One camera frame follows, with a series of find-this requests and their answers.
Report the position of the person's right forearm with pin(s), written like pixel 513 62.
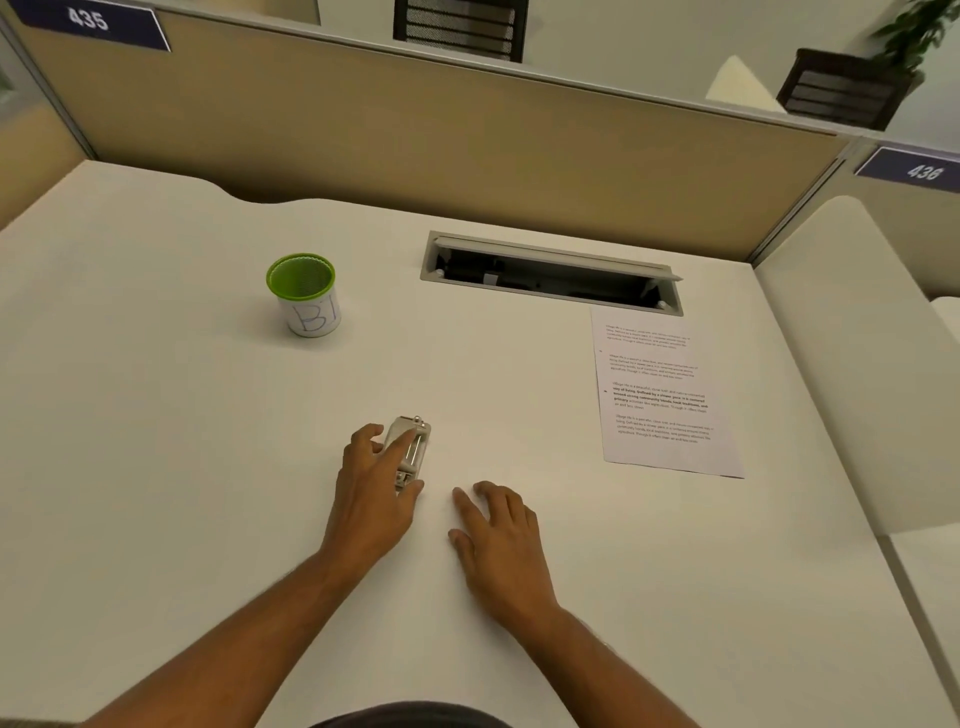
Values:
pixel 600 675

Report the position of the green rimmed white cup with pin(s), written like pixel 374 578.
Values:
pixel 315 319

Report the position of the person's left hand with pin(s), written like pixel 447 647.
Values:
pixel 371 510

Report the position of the narrow beige partition panel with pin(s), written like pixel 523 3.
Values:
pixel 922 225

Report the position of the beige side partition panel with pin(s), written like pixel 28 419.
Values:
pixel 37 165

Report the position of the white printed paper sheet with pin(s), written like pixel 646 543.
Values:
pixel 660 454

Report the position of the person's right hand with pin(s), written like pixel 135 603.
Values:
pixel 506 559

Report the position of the neighbouring white desk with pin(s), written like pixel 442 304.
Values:
pixel 930 600

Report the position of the person's dark clothing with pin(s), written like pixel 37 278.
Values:
pixel 412 716

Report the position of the small leaf green plant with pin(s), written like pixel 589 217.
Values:
pixel 922 34

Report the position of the wide beige partition panel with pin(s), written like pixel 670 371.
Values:
pixel 450 150

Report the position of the person's left forearm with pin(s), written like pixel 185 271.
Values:
pixel 225 660

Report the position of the black mesh office chair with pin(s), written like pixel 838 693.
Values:
pixel 795 82
pixel 401 22

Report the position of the white curved desk divider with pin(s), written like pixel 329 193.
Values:
pixel 862 337
pixel 739 90

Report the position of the blue number label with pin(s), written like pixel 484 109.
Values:
pixel 90 21
pixel 919 171

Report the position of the grey metal hole punch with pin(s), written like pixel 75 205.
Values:
pixel 416 450

